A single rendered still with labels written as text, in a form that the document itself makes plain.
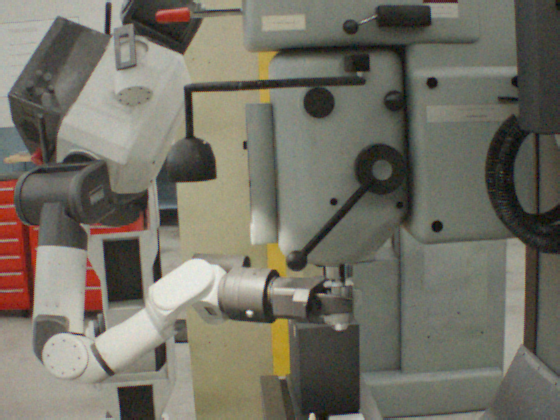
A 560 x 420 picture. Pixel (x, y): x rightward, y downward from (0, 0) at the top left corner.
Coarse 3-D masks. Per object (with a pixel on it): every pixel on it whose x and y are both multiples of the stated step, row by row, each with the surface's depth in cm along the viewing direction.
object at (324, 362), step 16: (288, 320) 190; (320, 320) 172; (304, 336) 170; (320, 336) 171; (336, 336) 171; (352, 336) 171; (304, 352) 171; (320, 352) 171; (336, 352) 172; (352, 352) 172; (304, 368) 172; (320, 368) 172; (336, 368) 172; (352, 368) 172; (304, 384) 172; (320, 384) 172; (336, 384) 173; (352, 384) 173; (304, 400) 173; (320, 400) 173; (336, 400) 173; (352, 400) 173
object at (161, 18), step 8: (184, 8) 140; (240, 8) 140; (160, 16) 139; (168, 16) 139; (176, 16) 139; (184, 16) 139; (192, 16) 140; (200, 16) 140; (208, 16) 140; (216, 16) 140; (224, 16) 141
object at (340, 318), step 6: (324, 294) 138; (330, 294) 137; (336, 294) 136; (342, 294) 136; (348, 294) 137; (324, 318) 139; (330, 318) 137; (336, 318) 137; (342, 318) 137; (348, 318) 137; (354, 318) 139; (336, 324) 137; (342, 324) 137
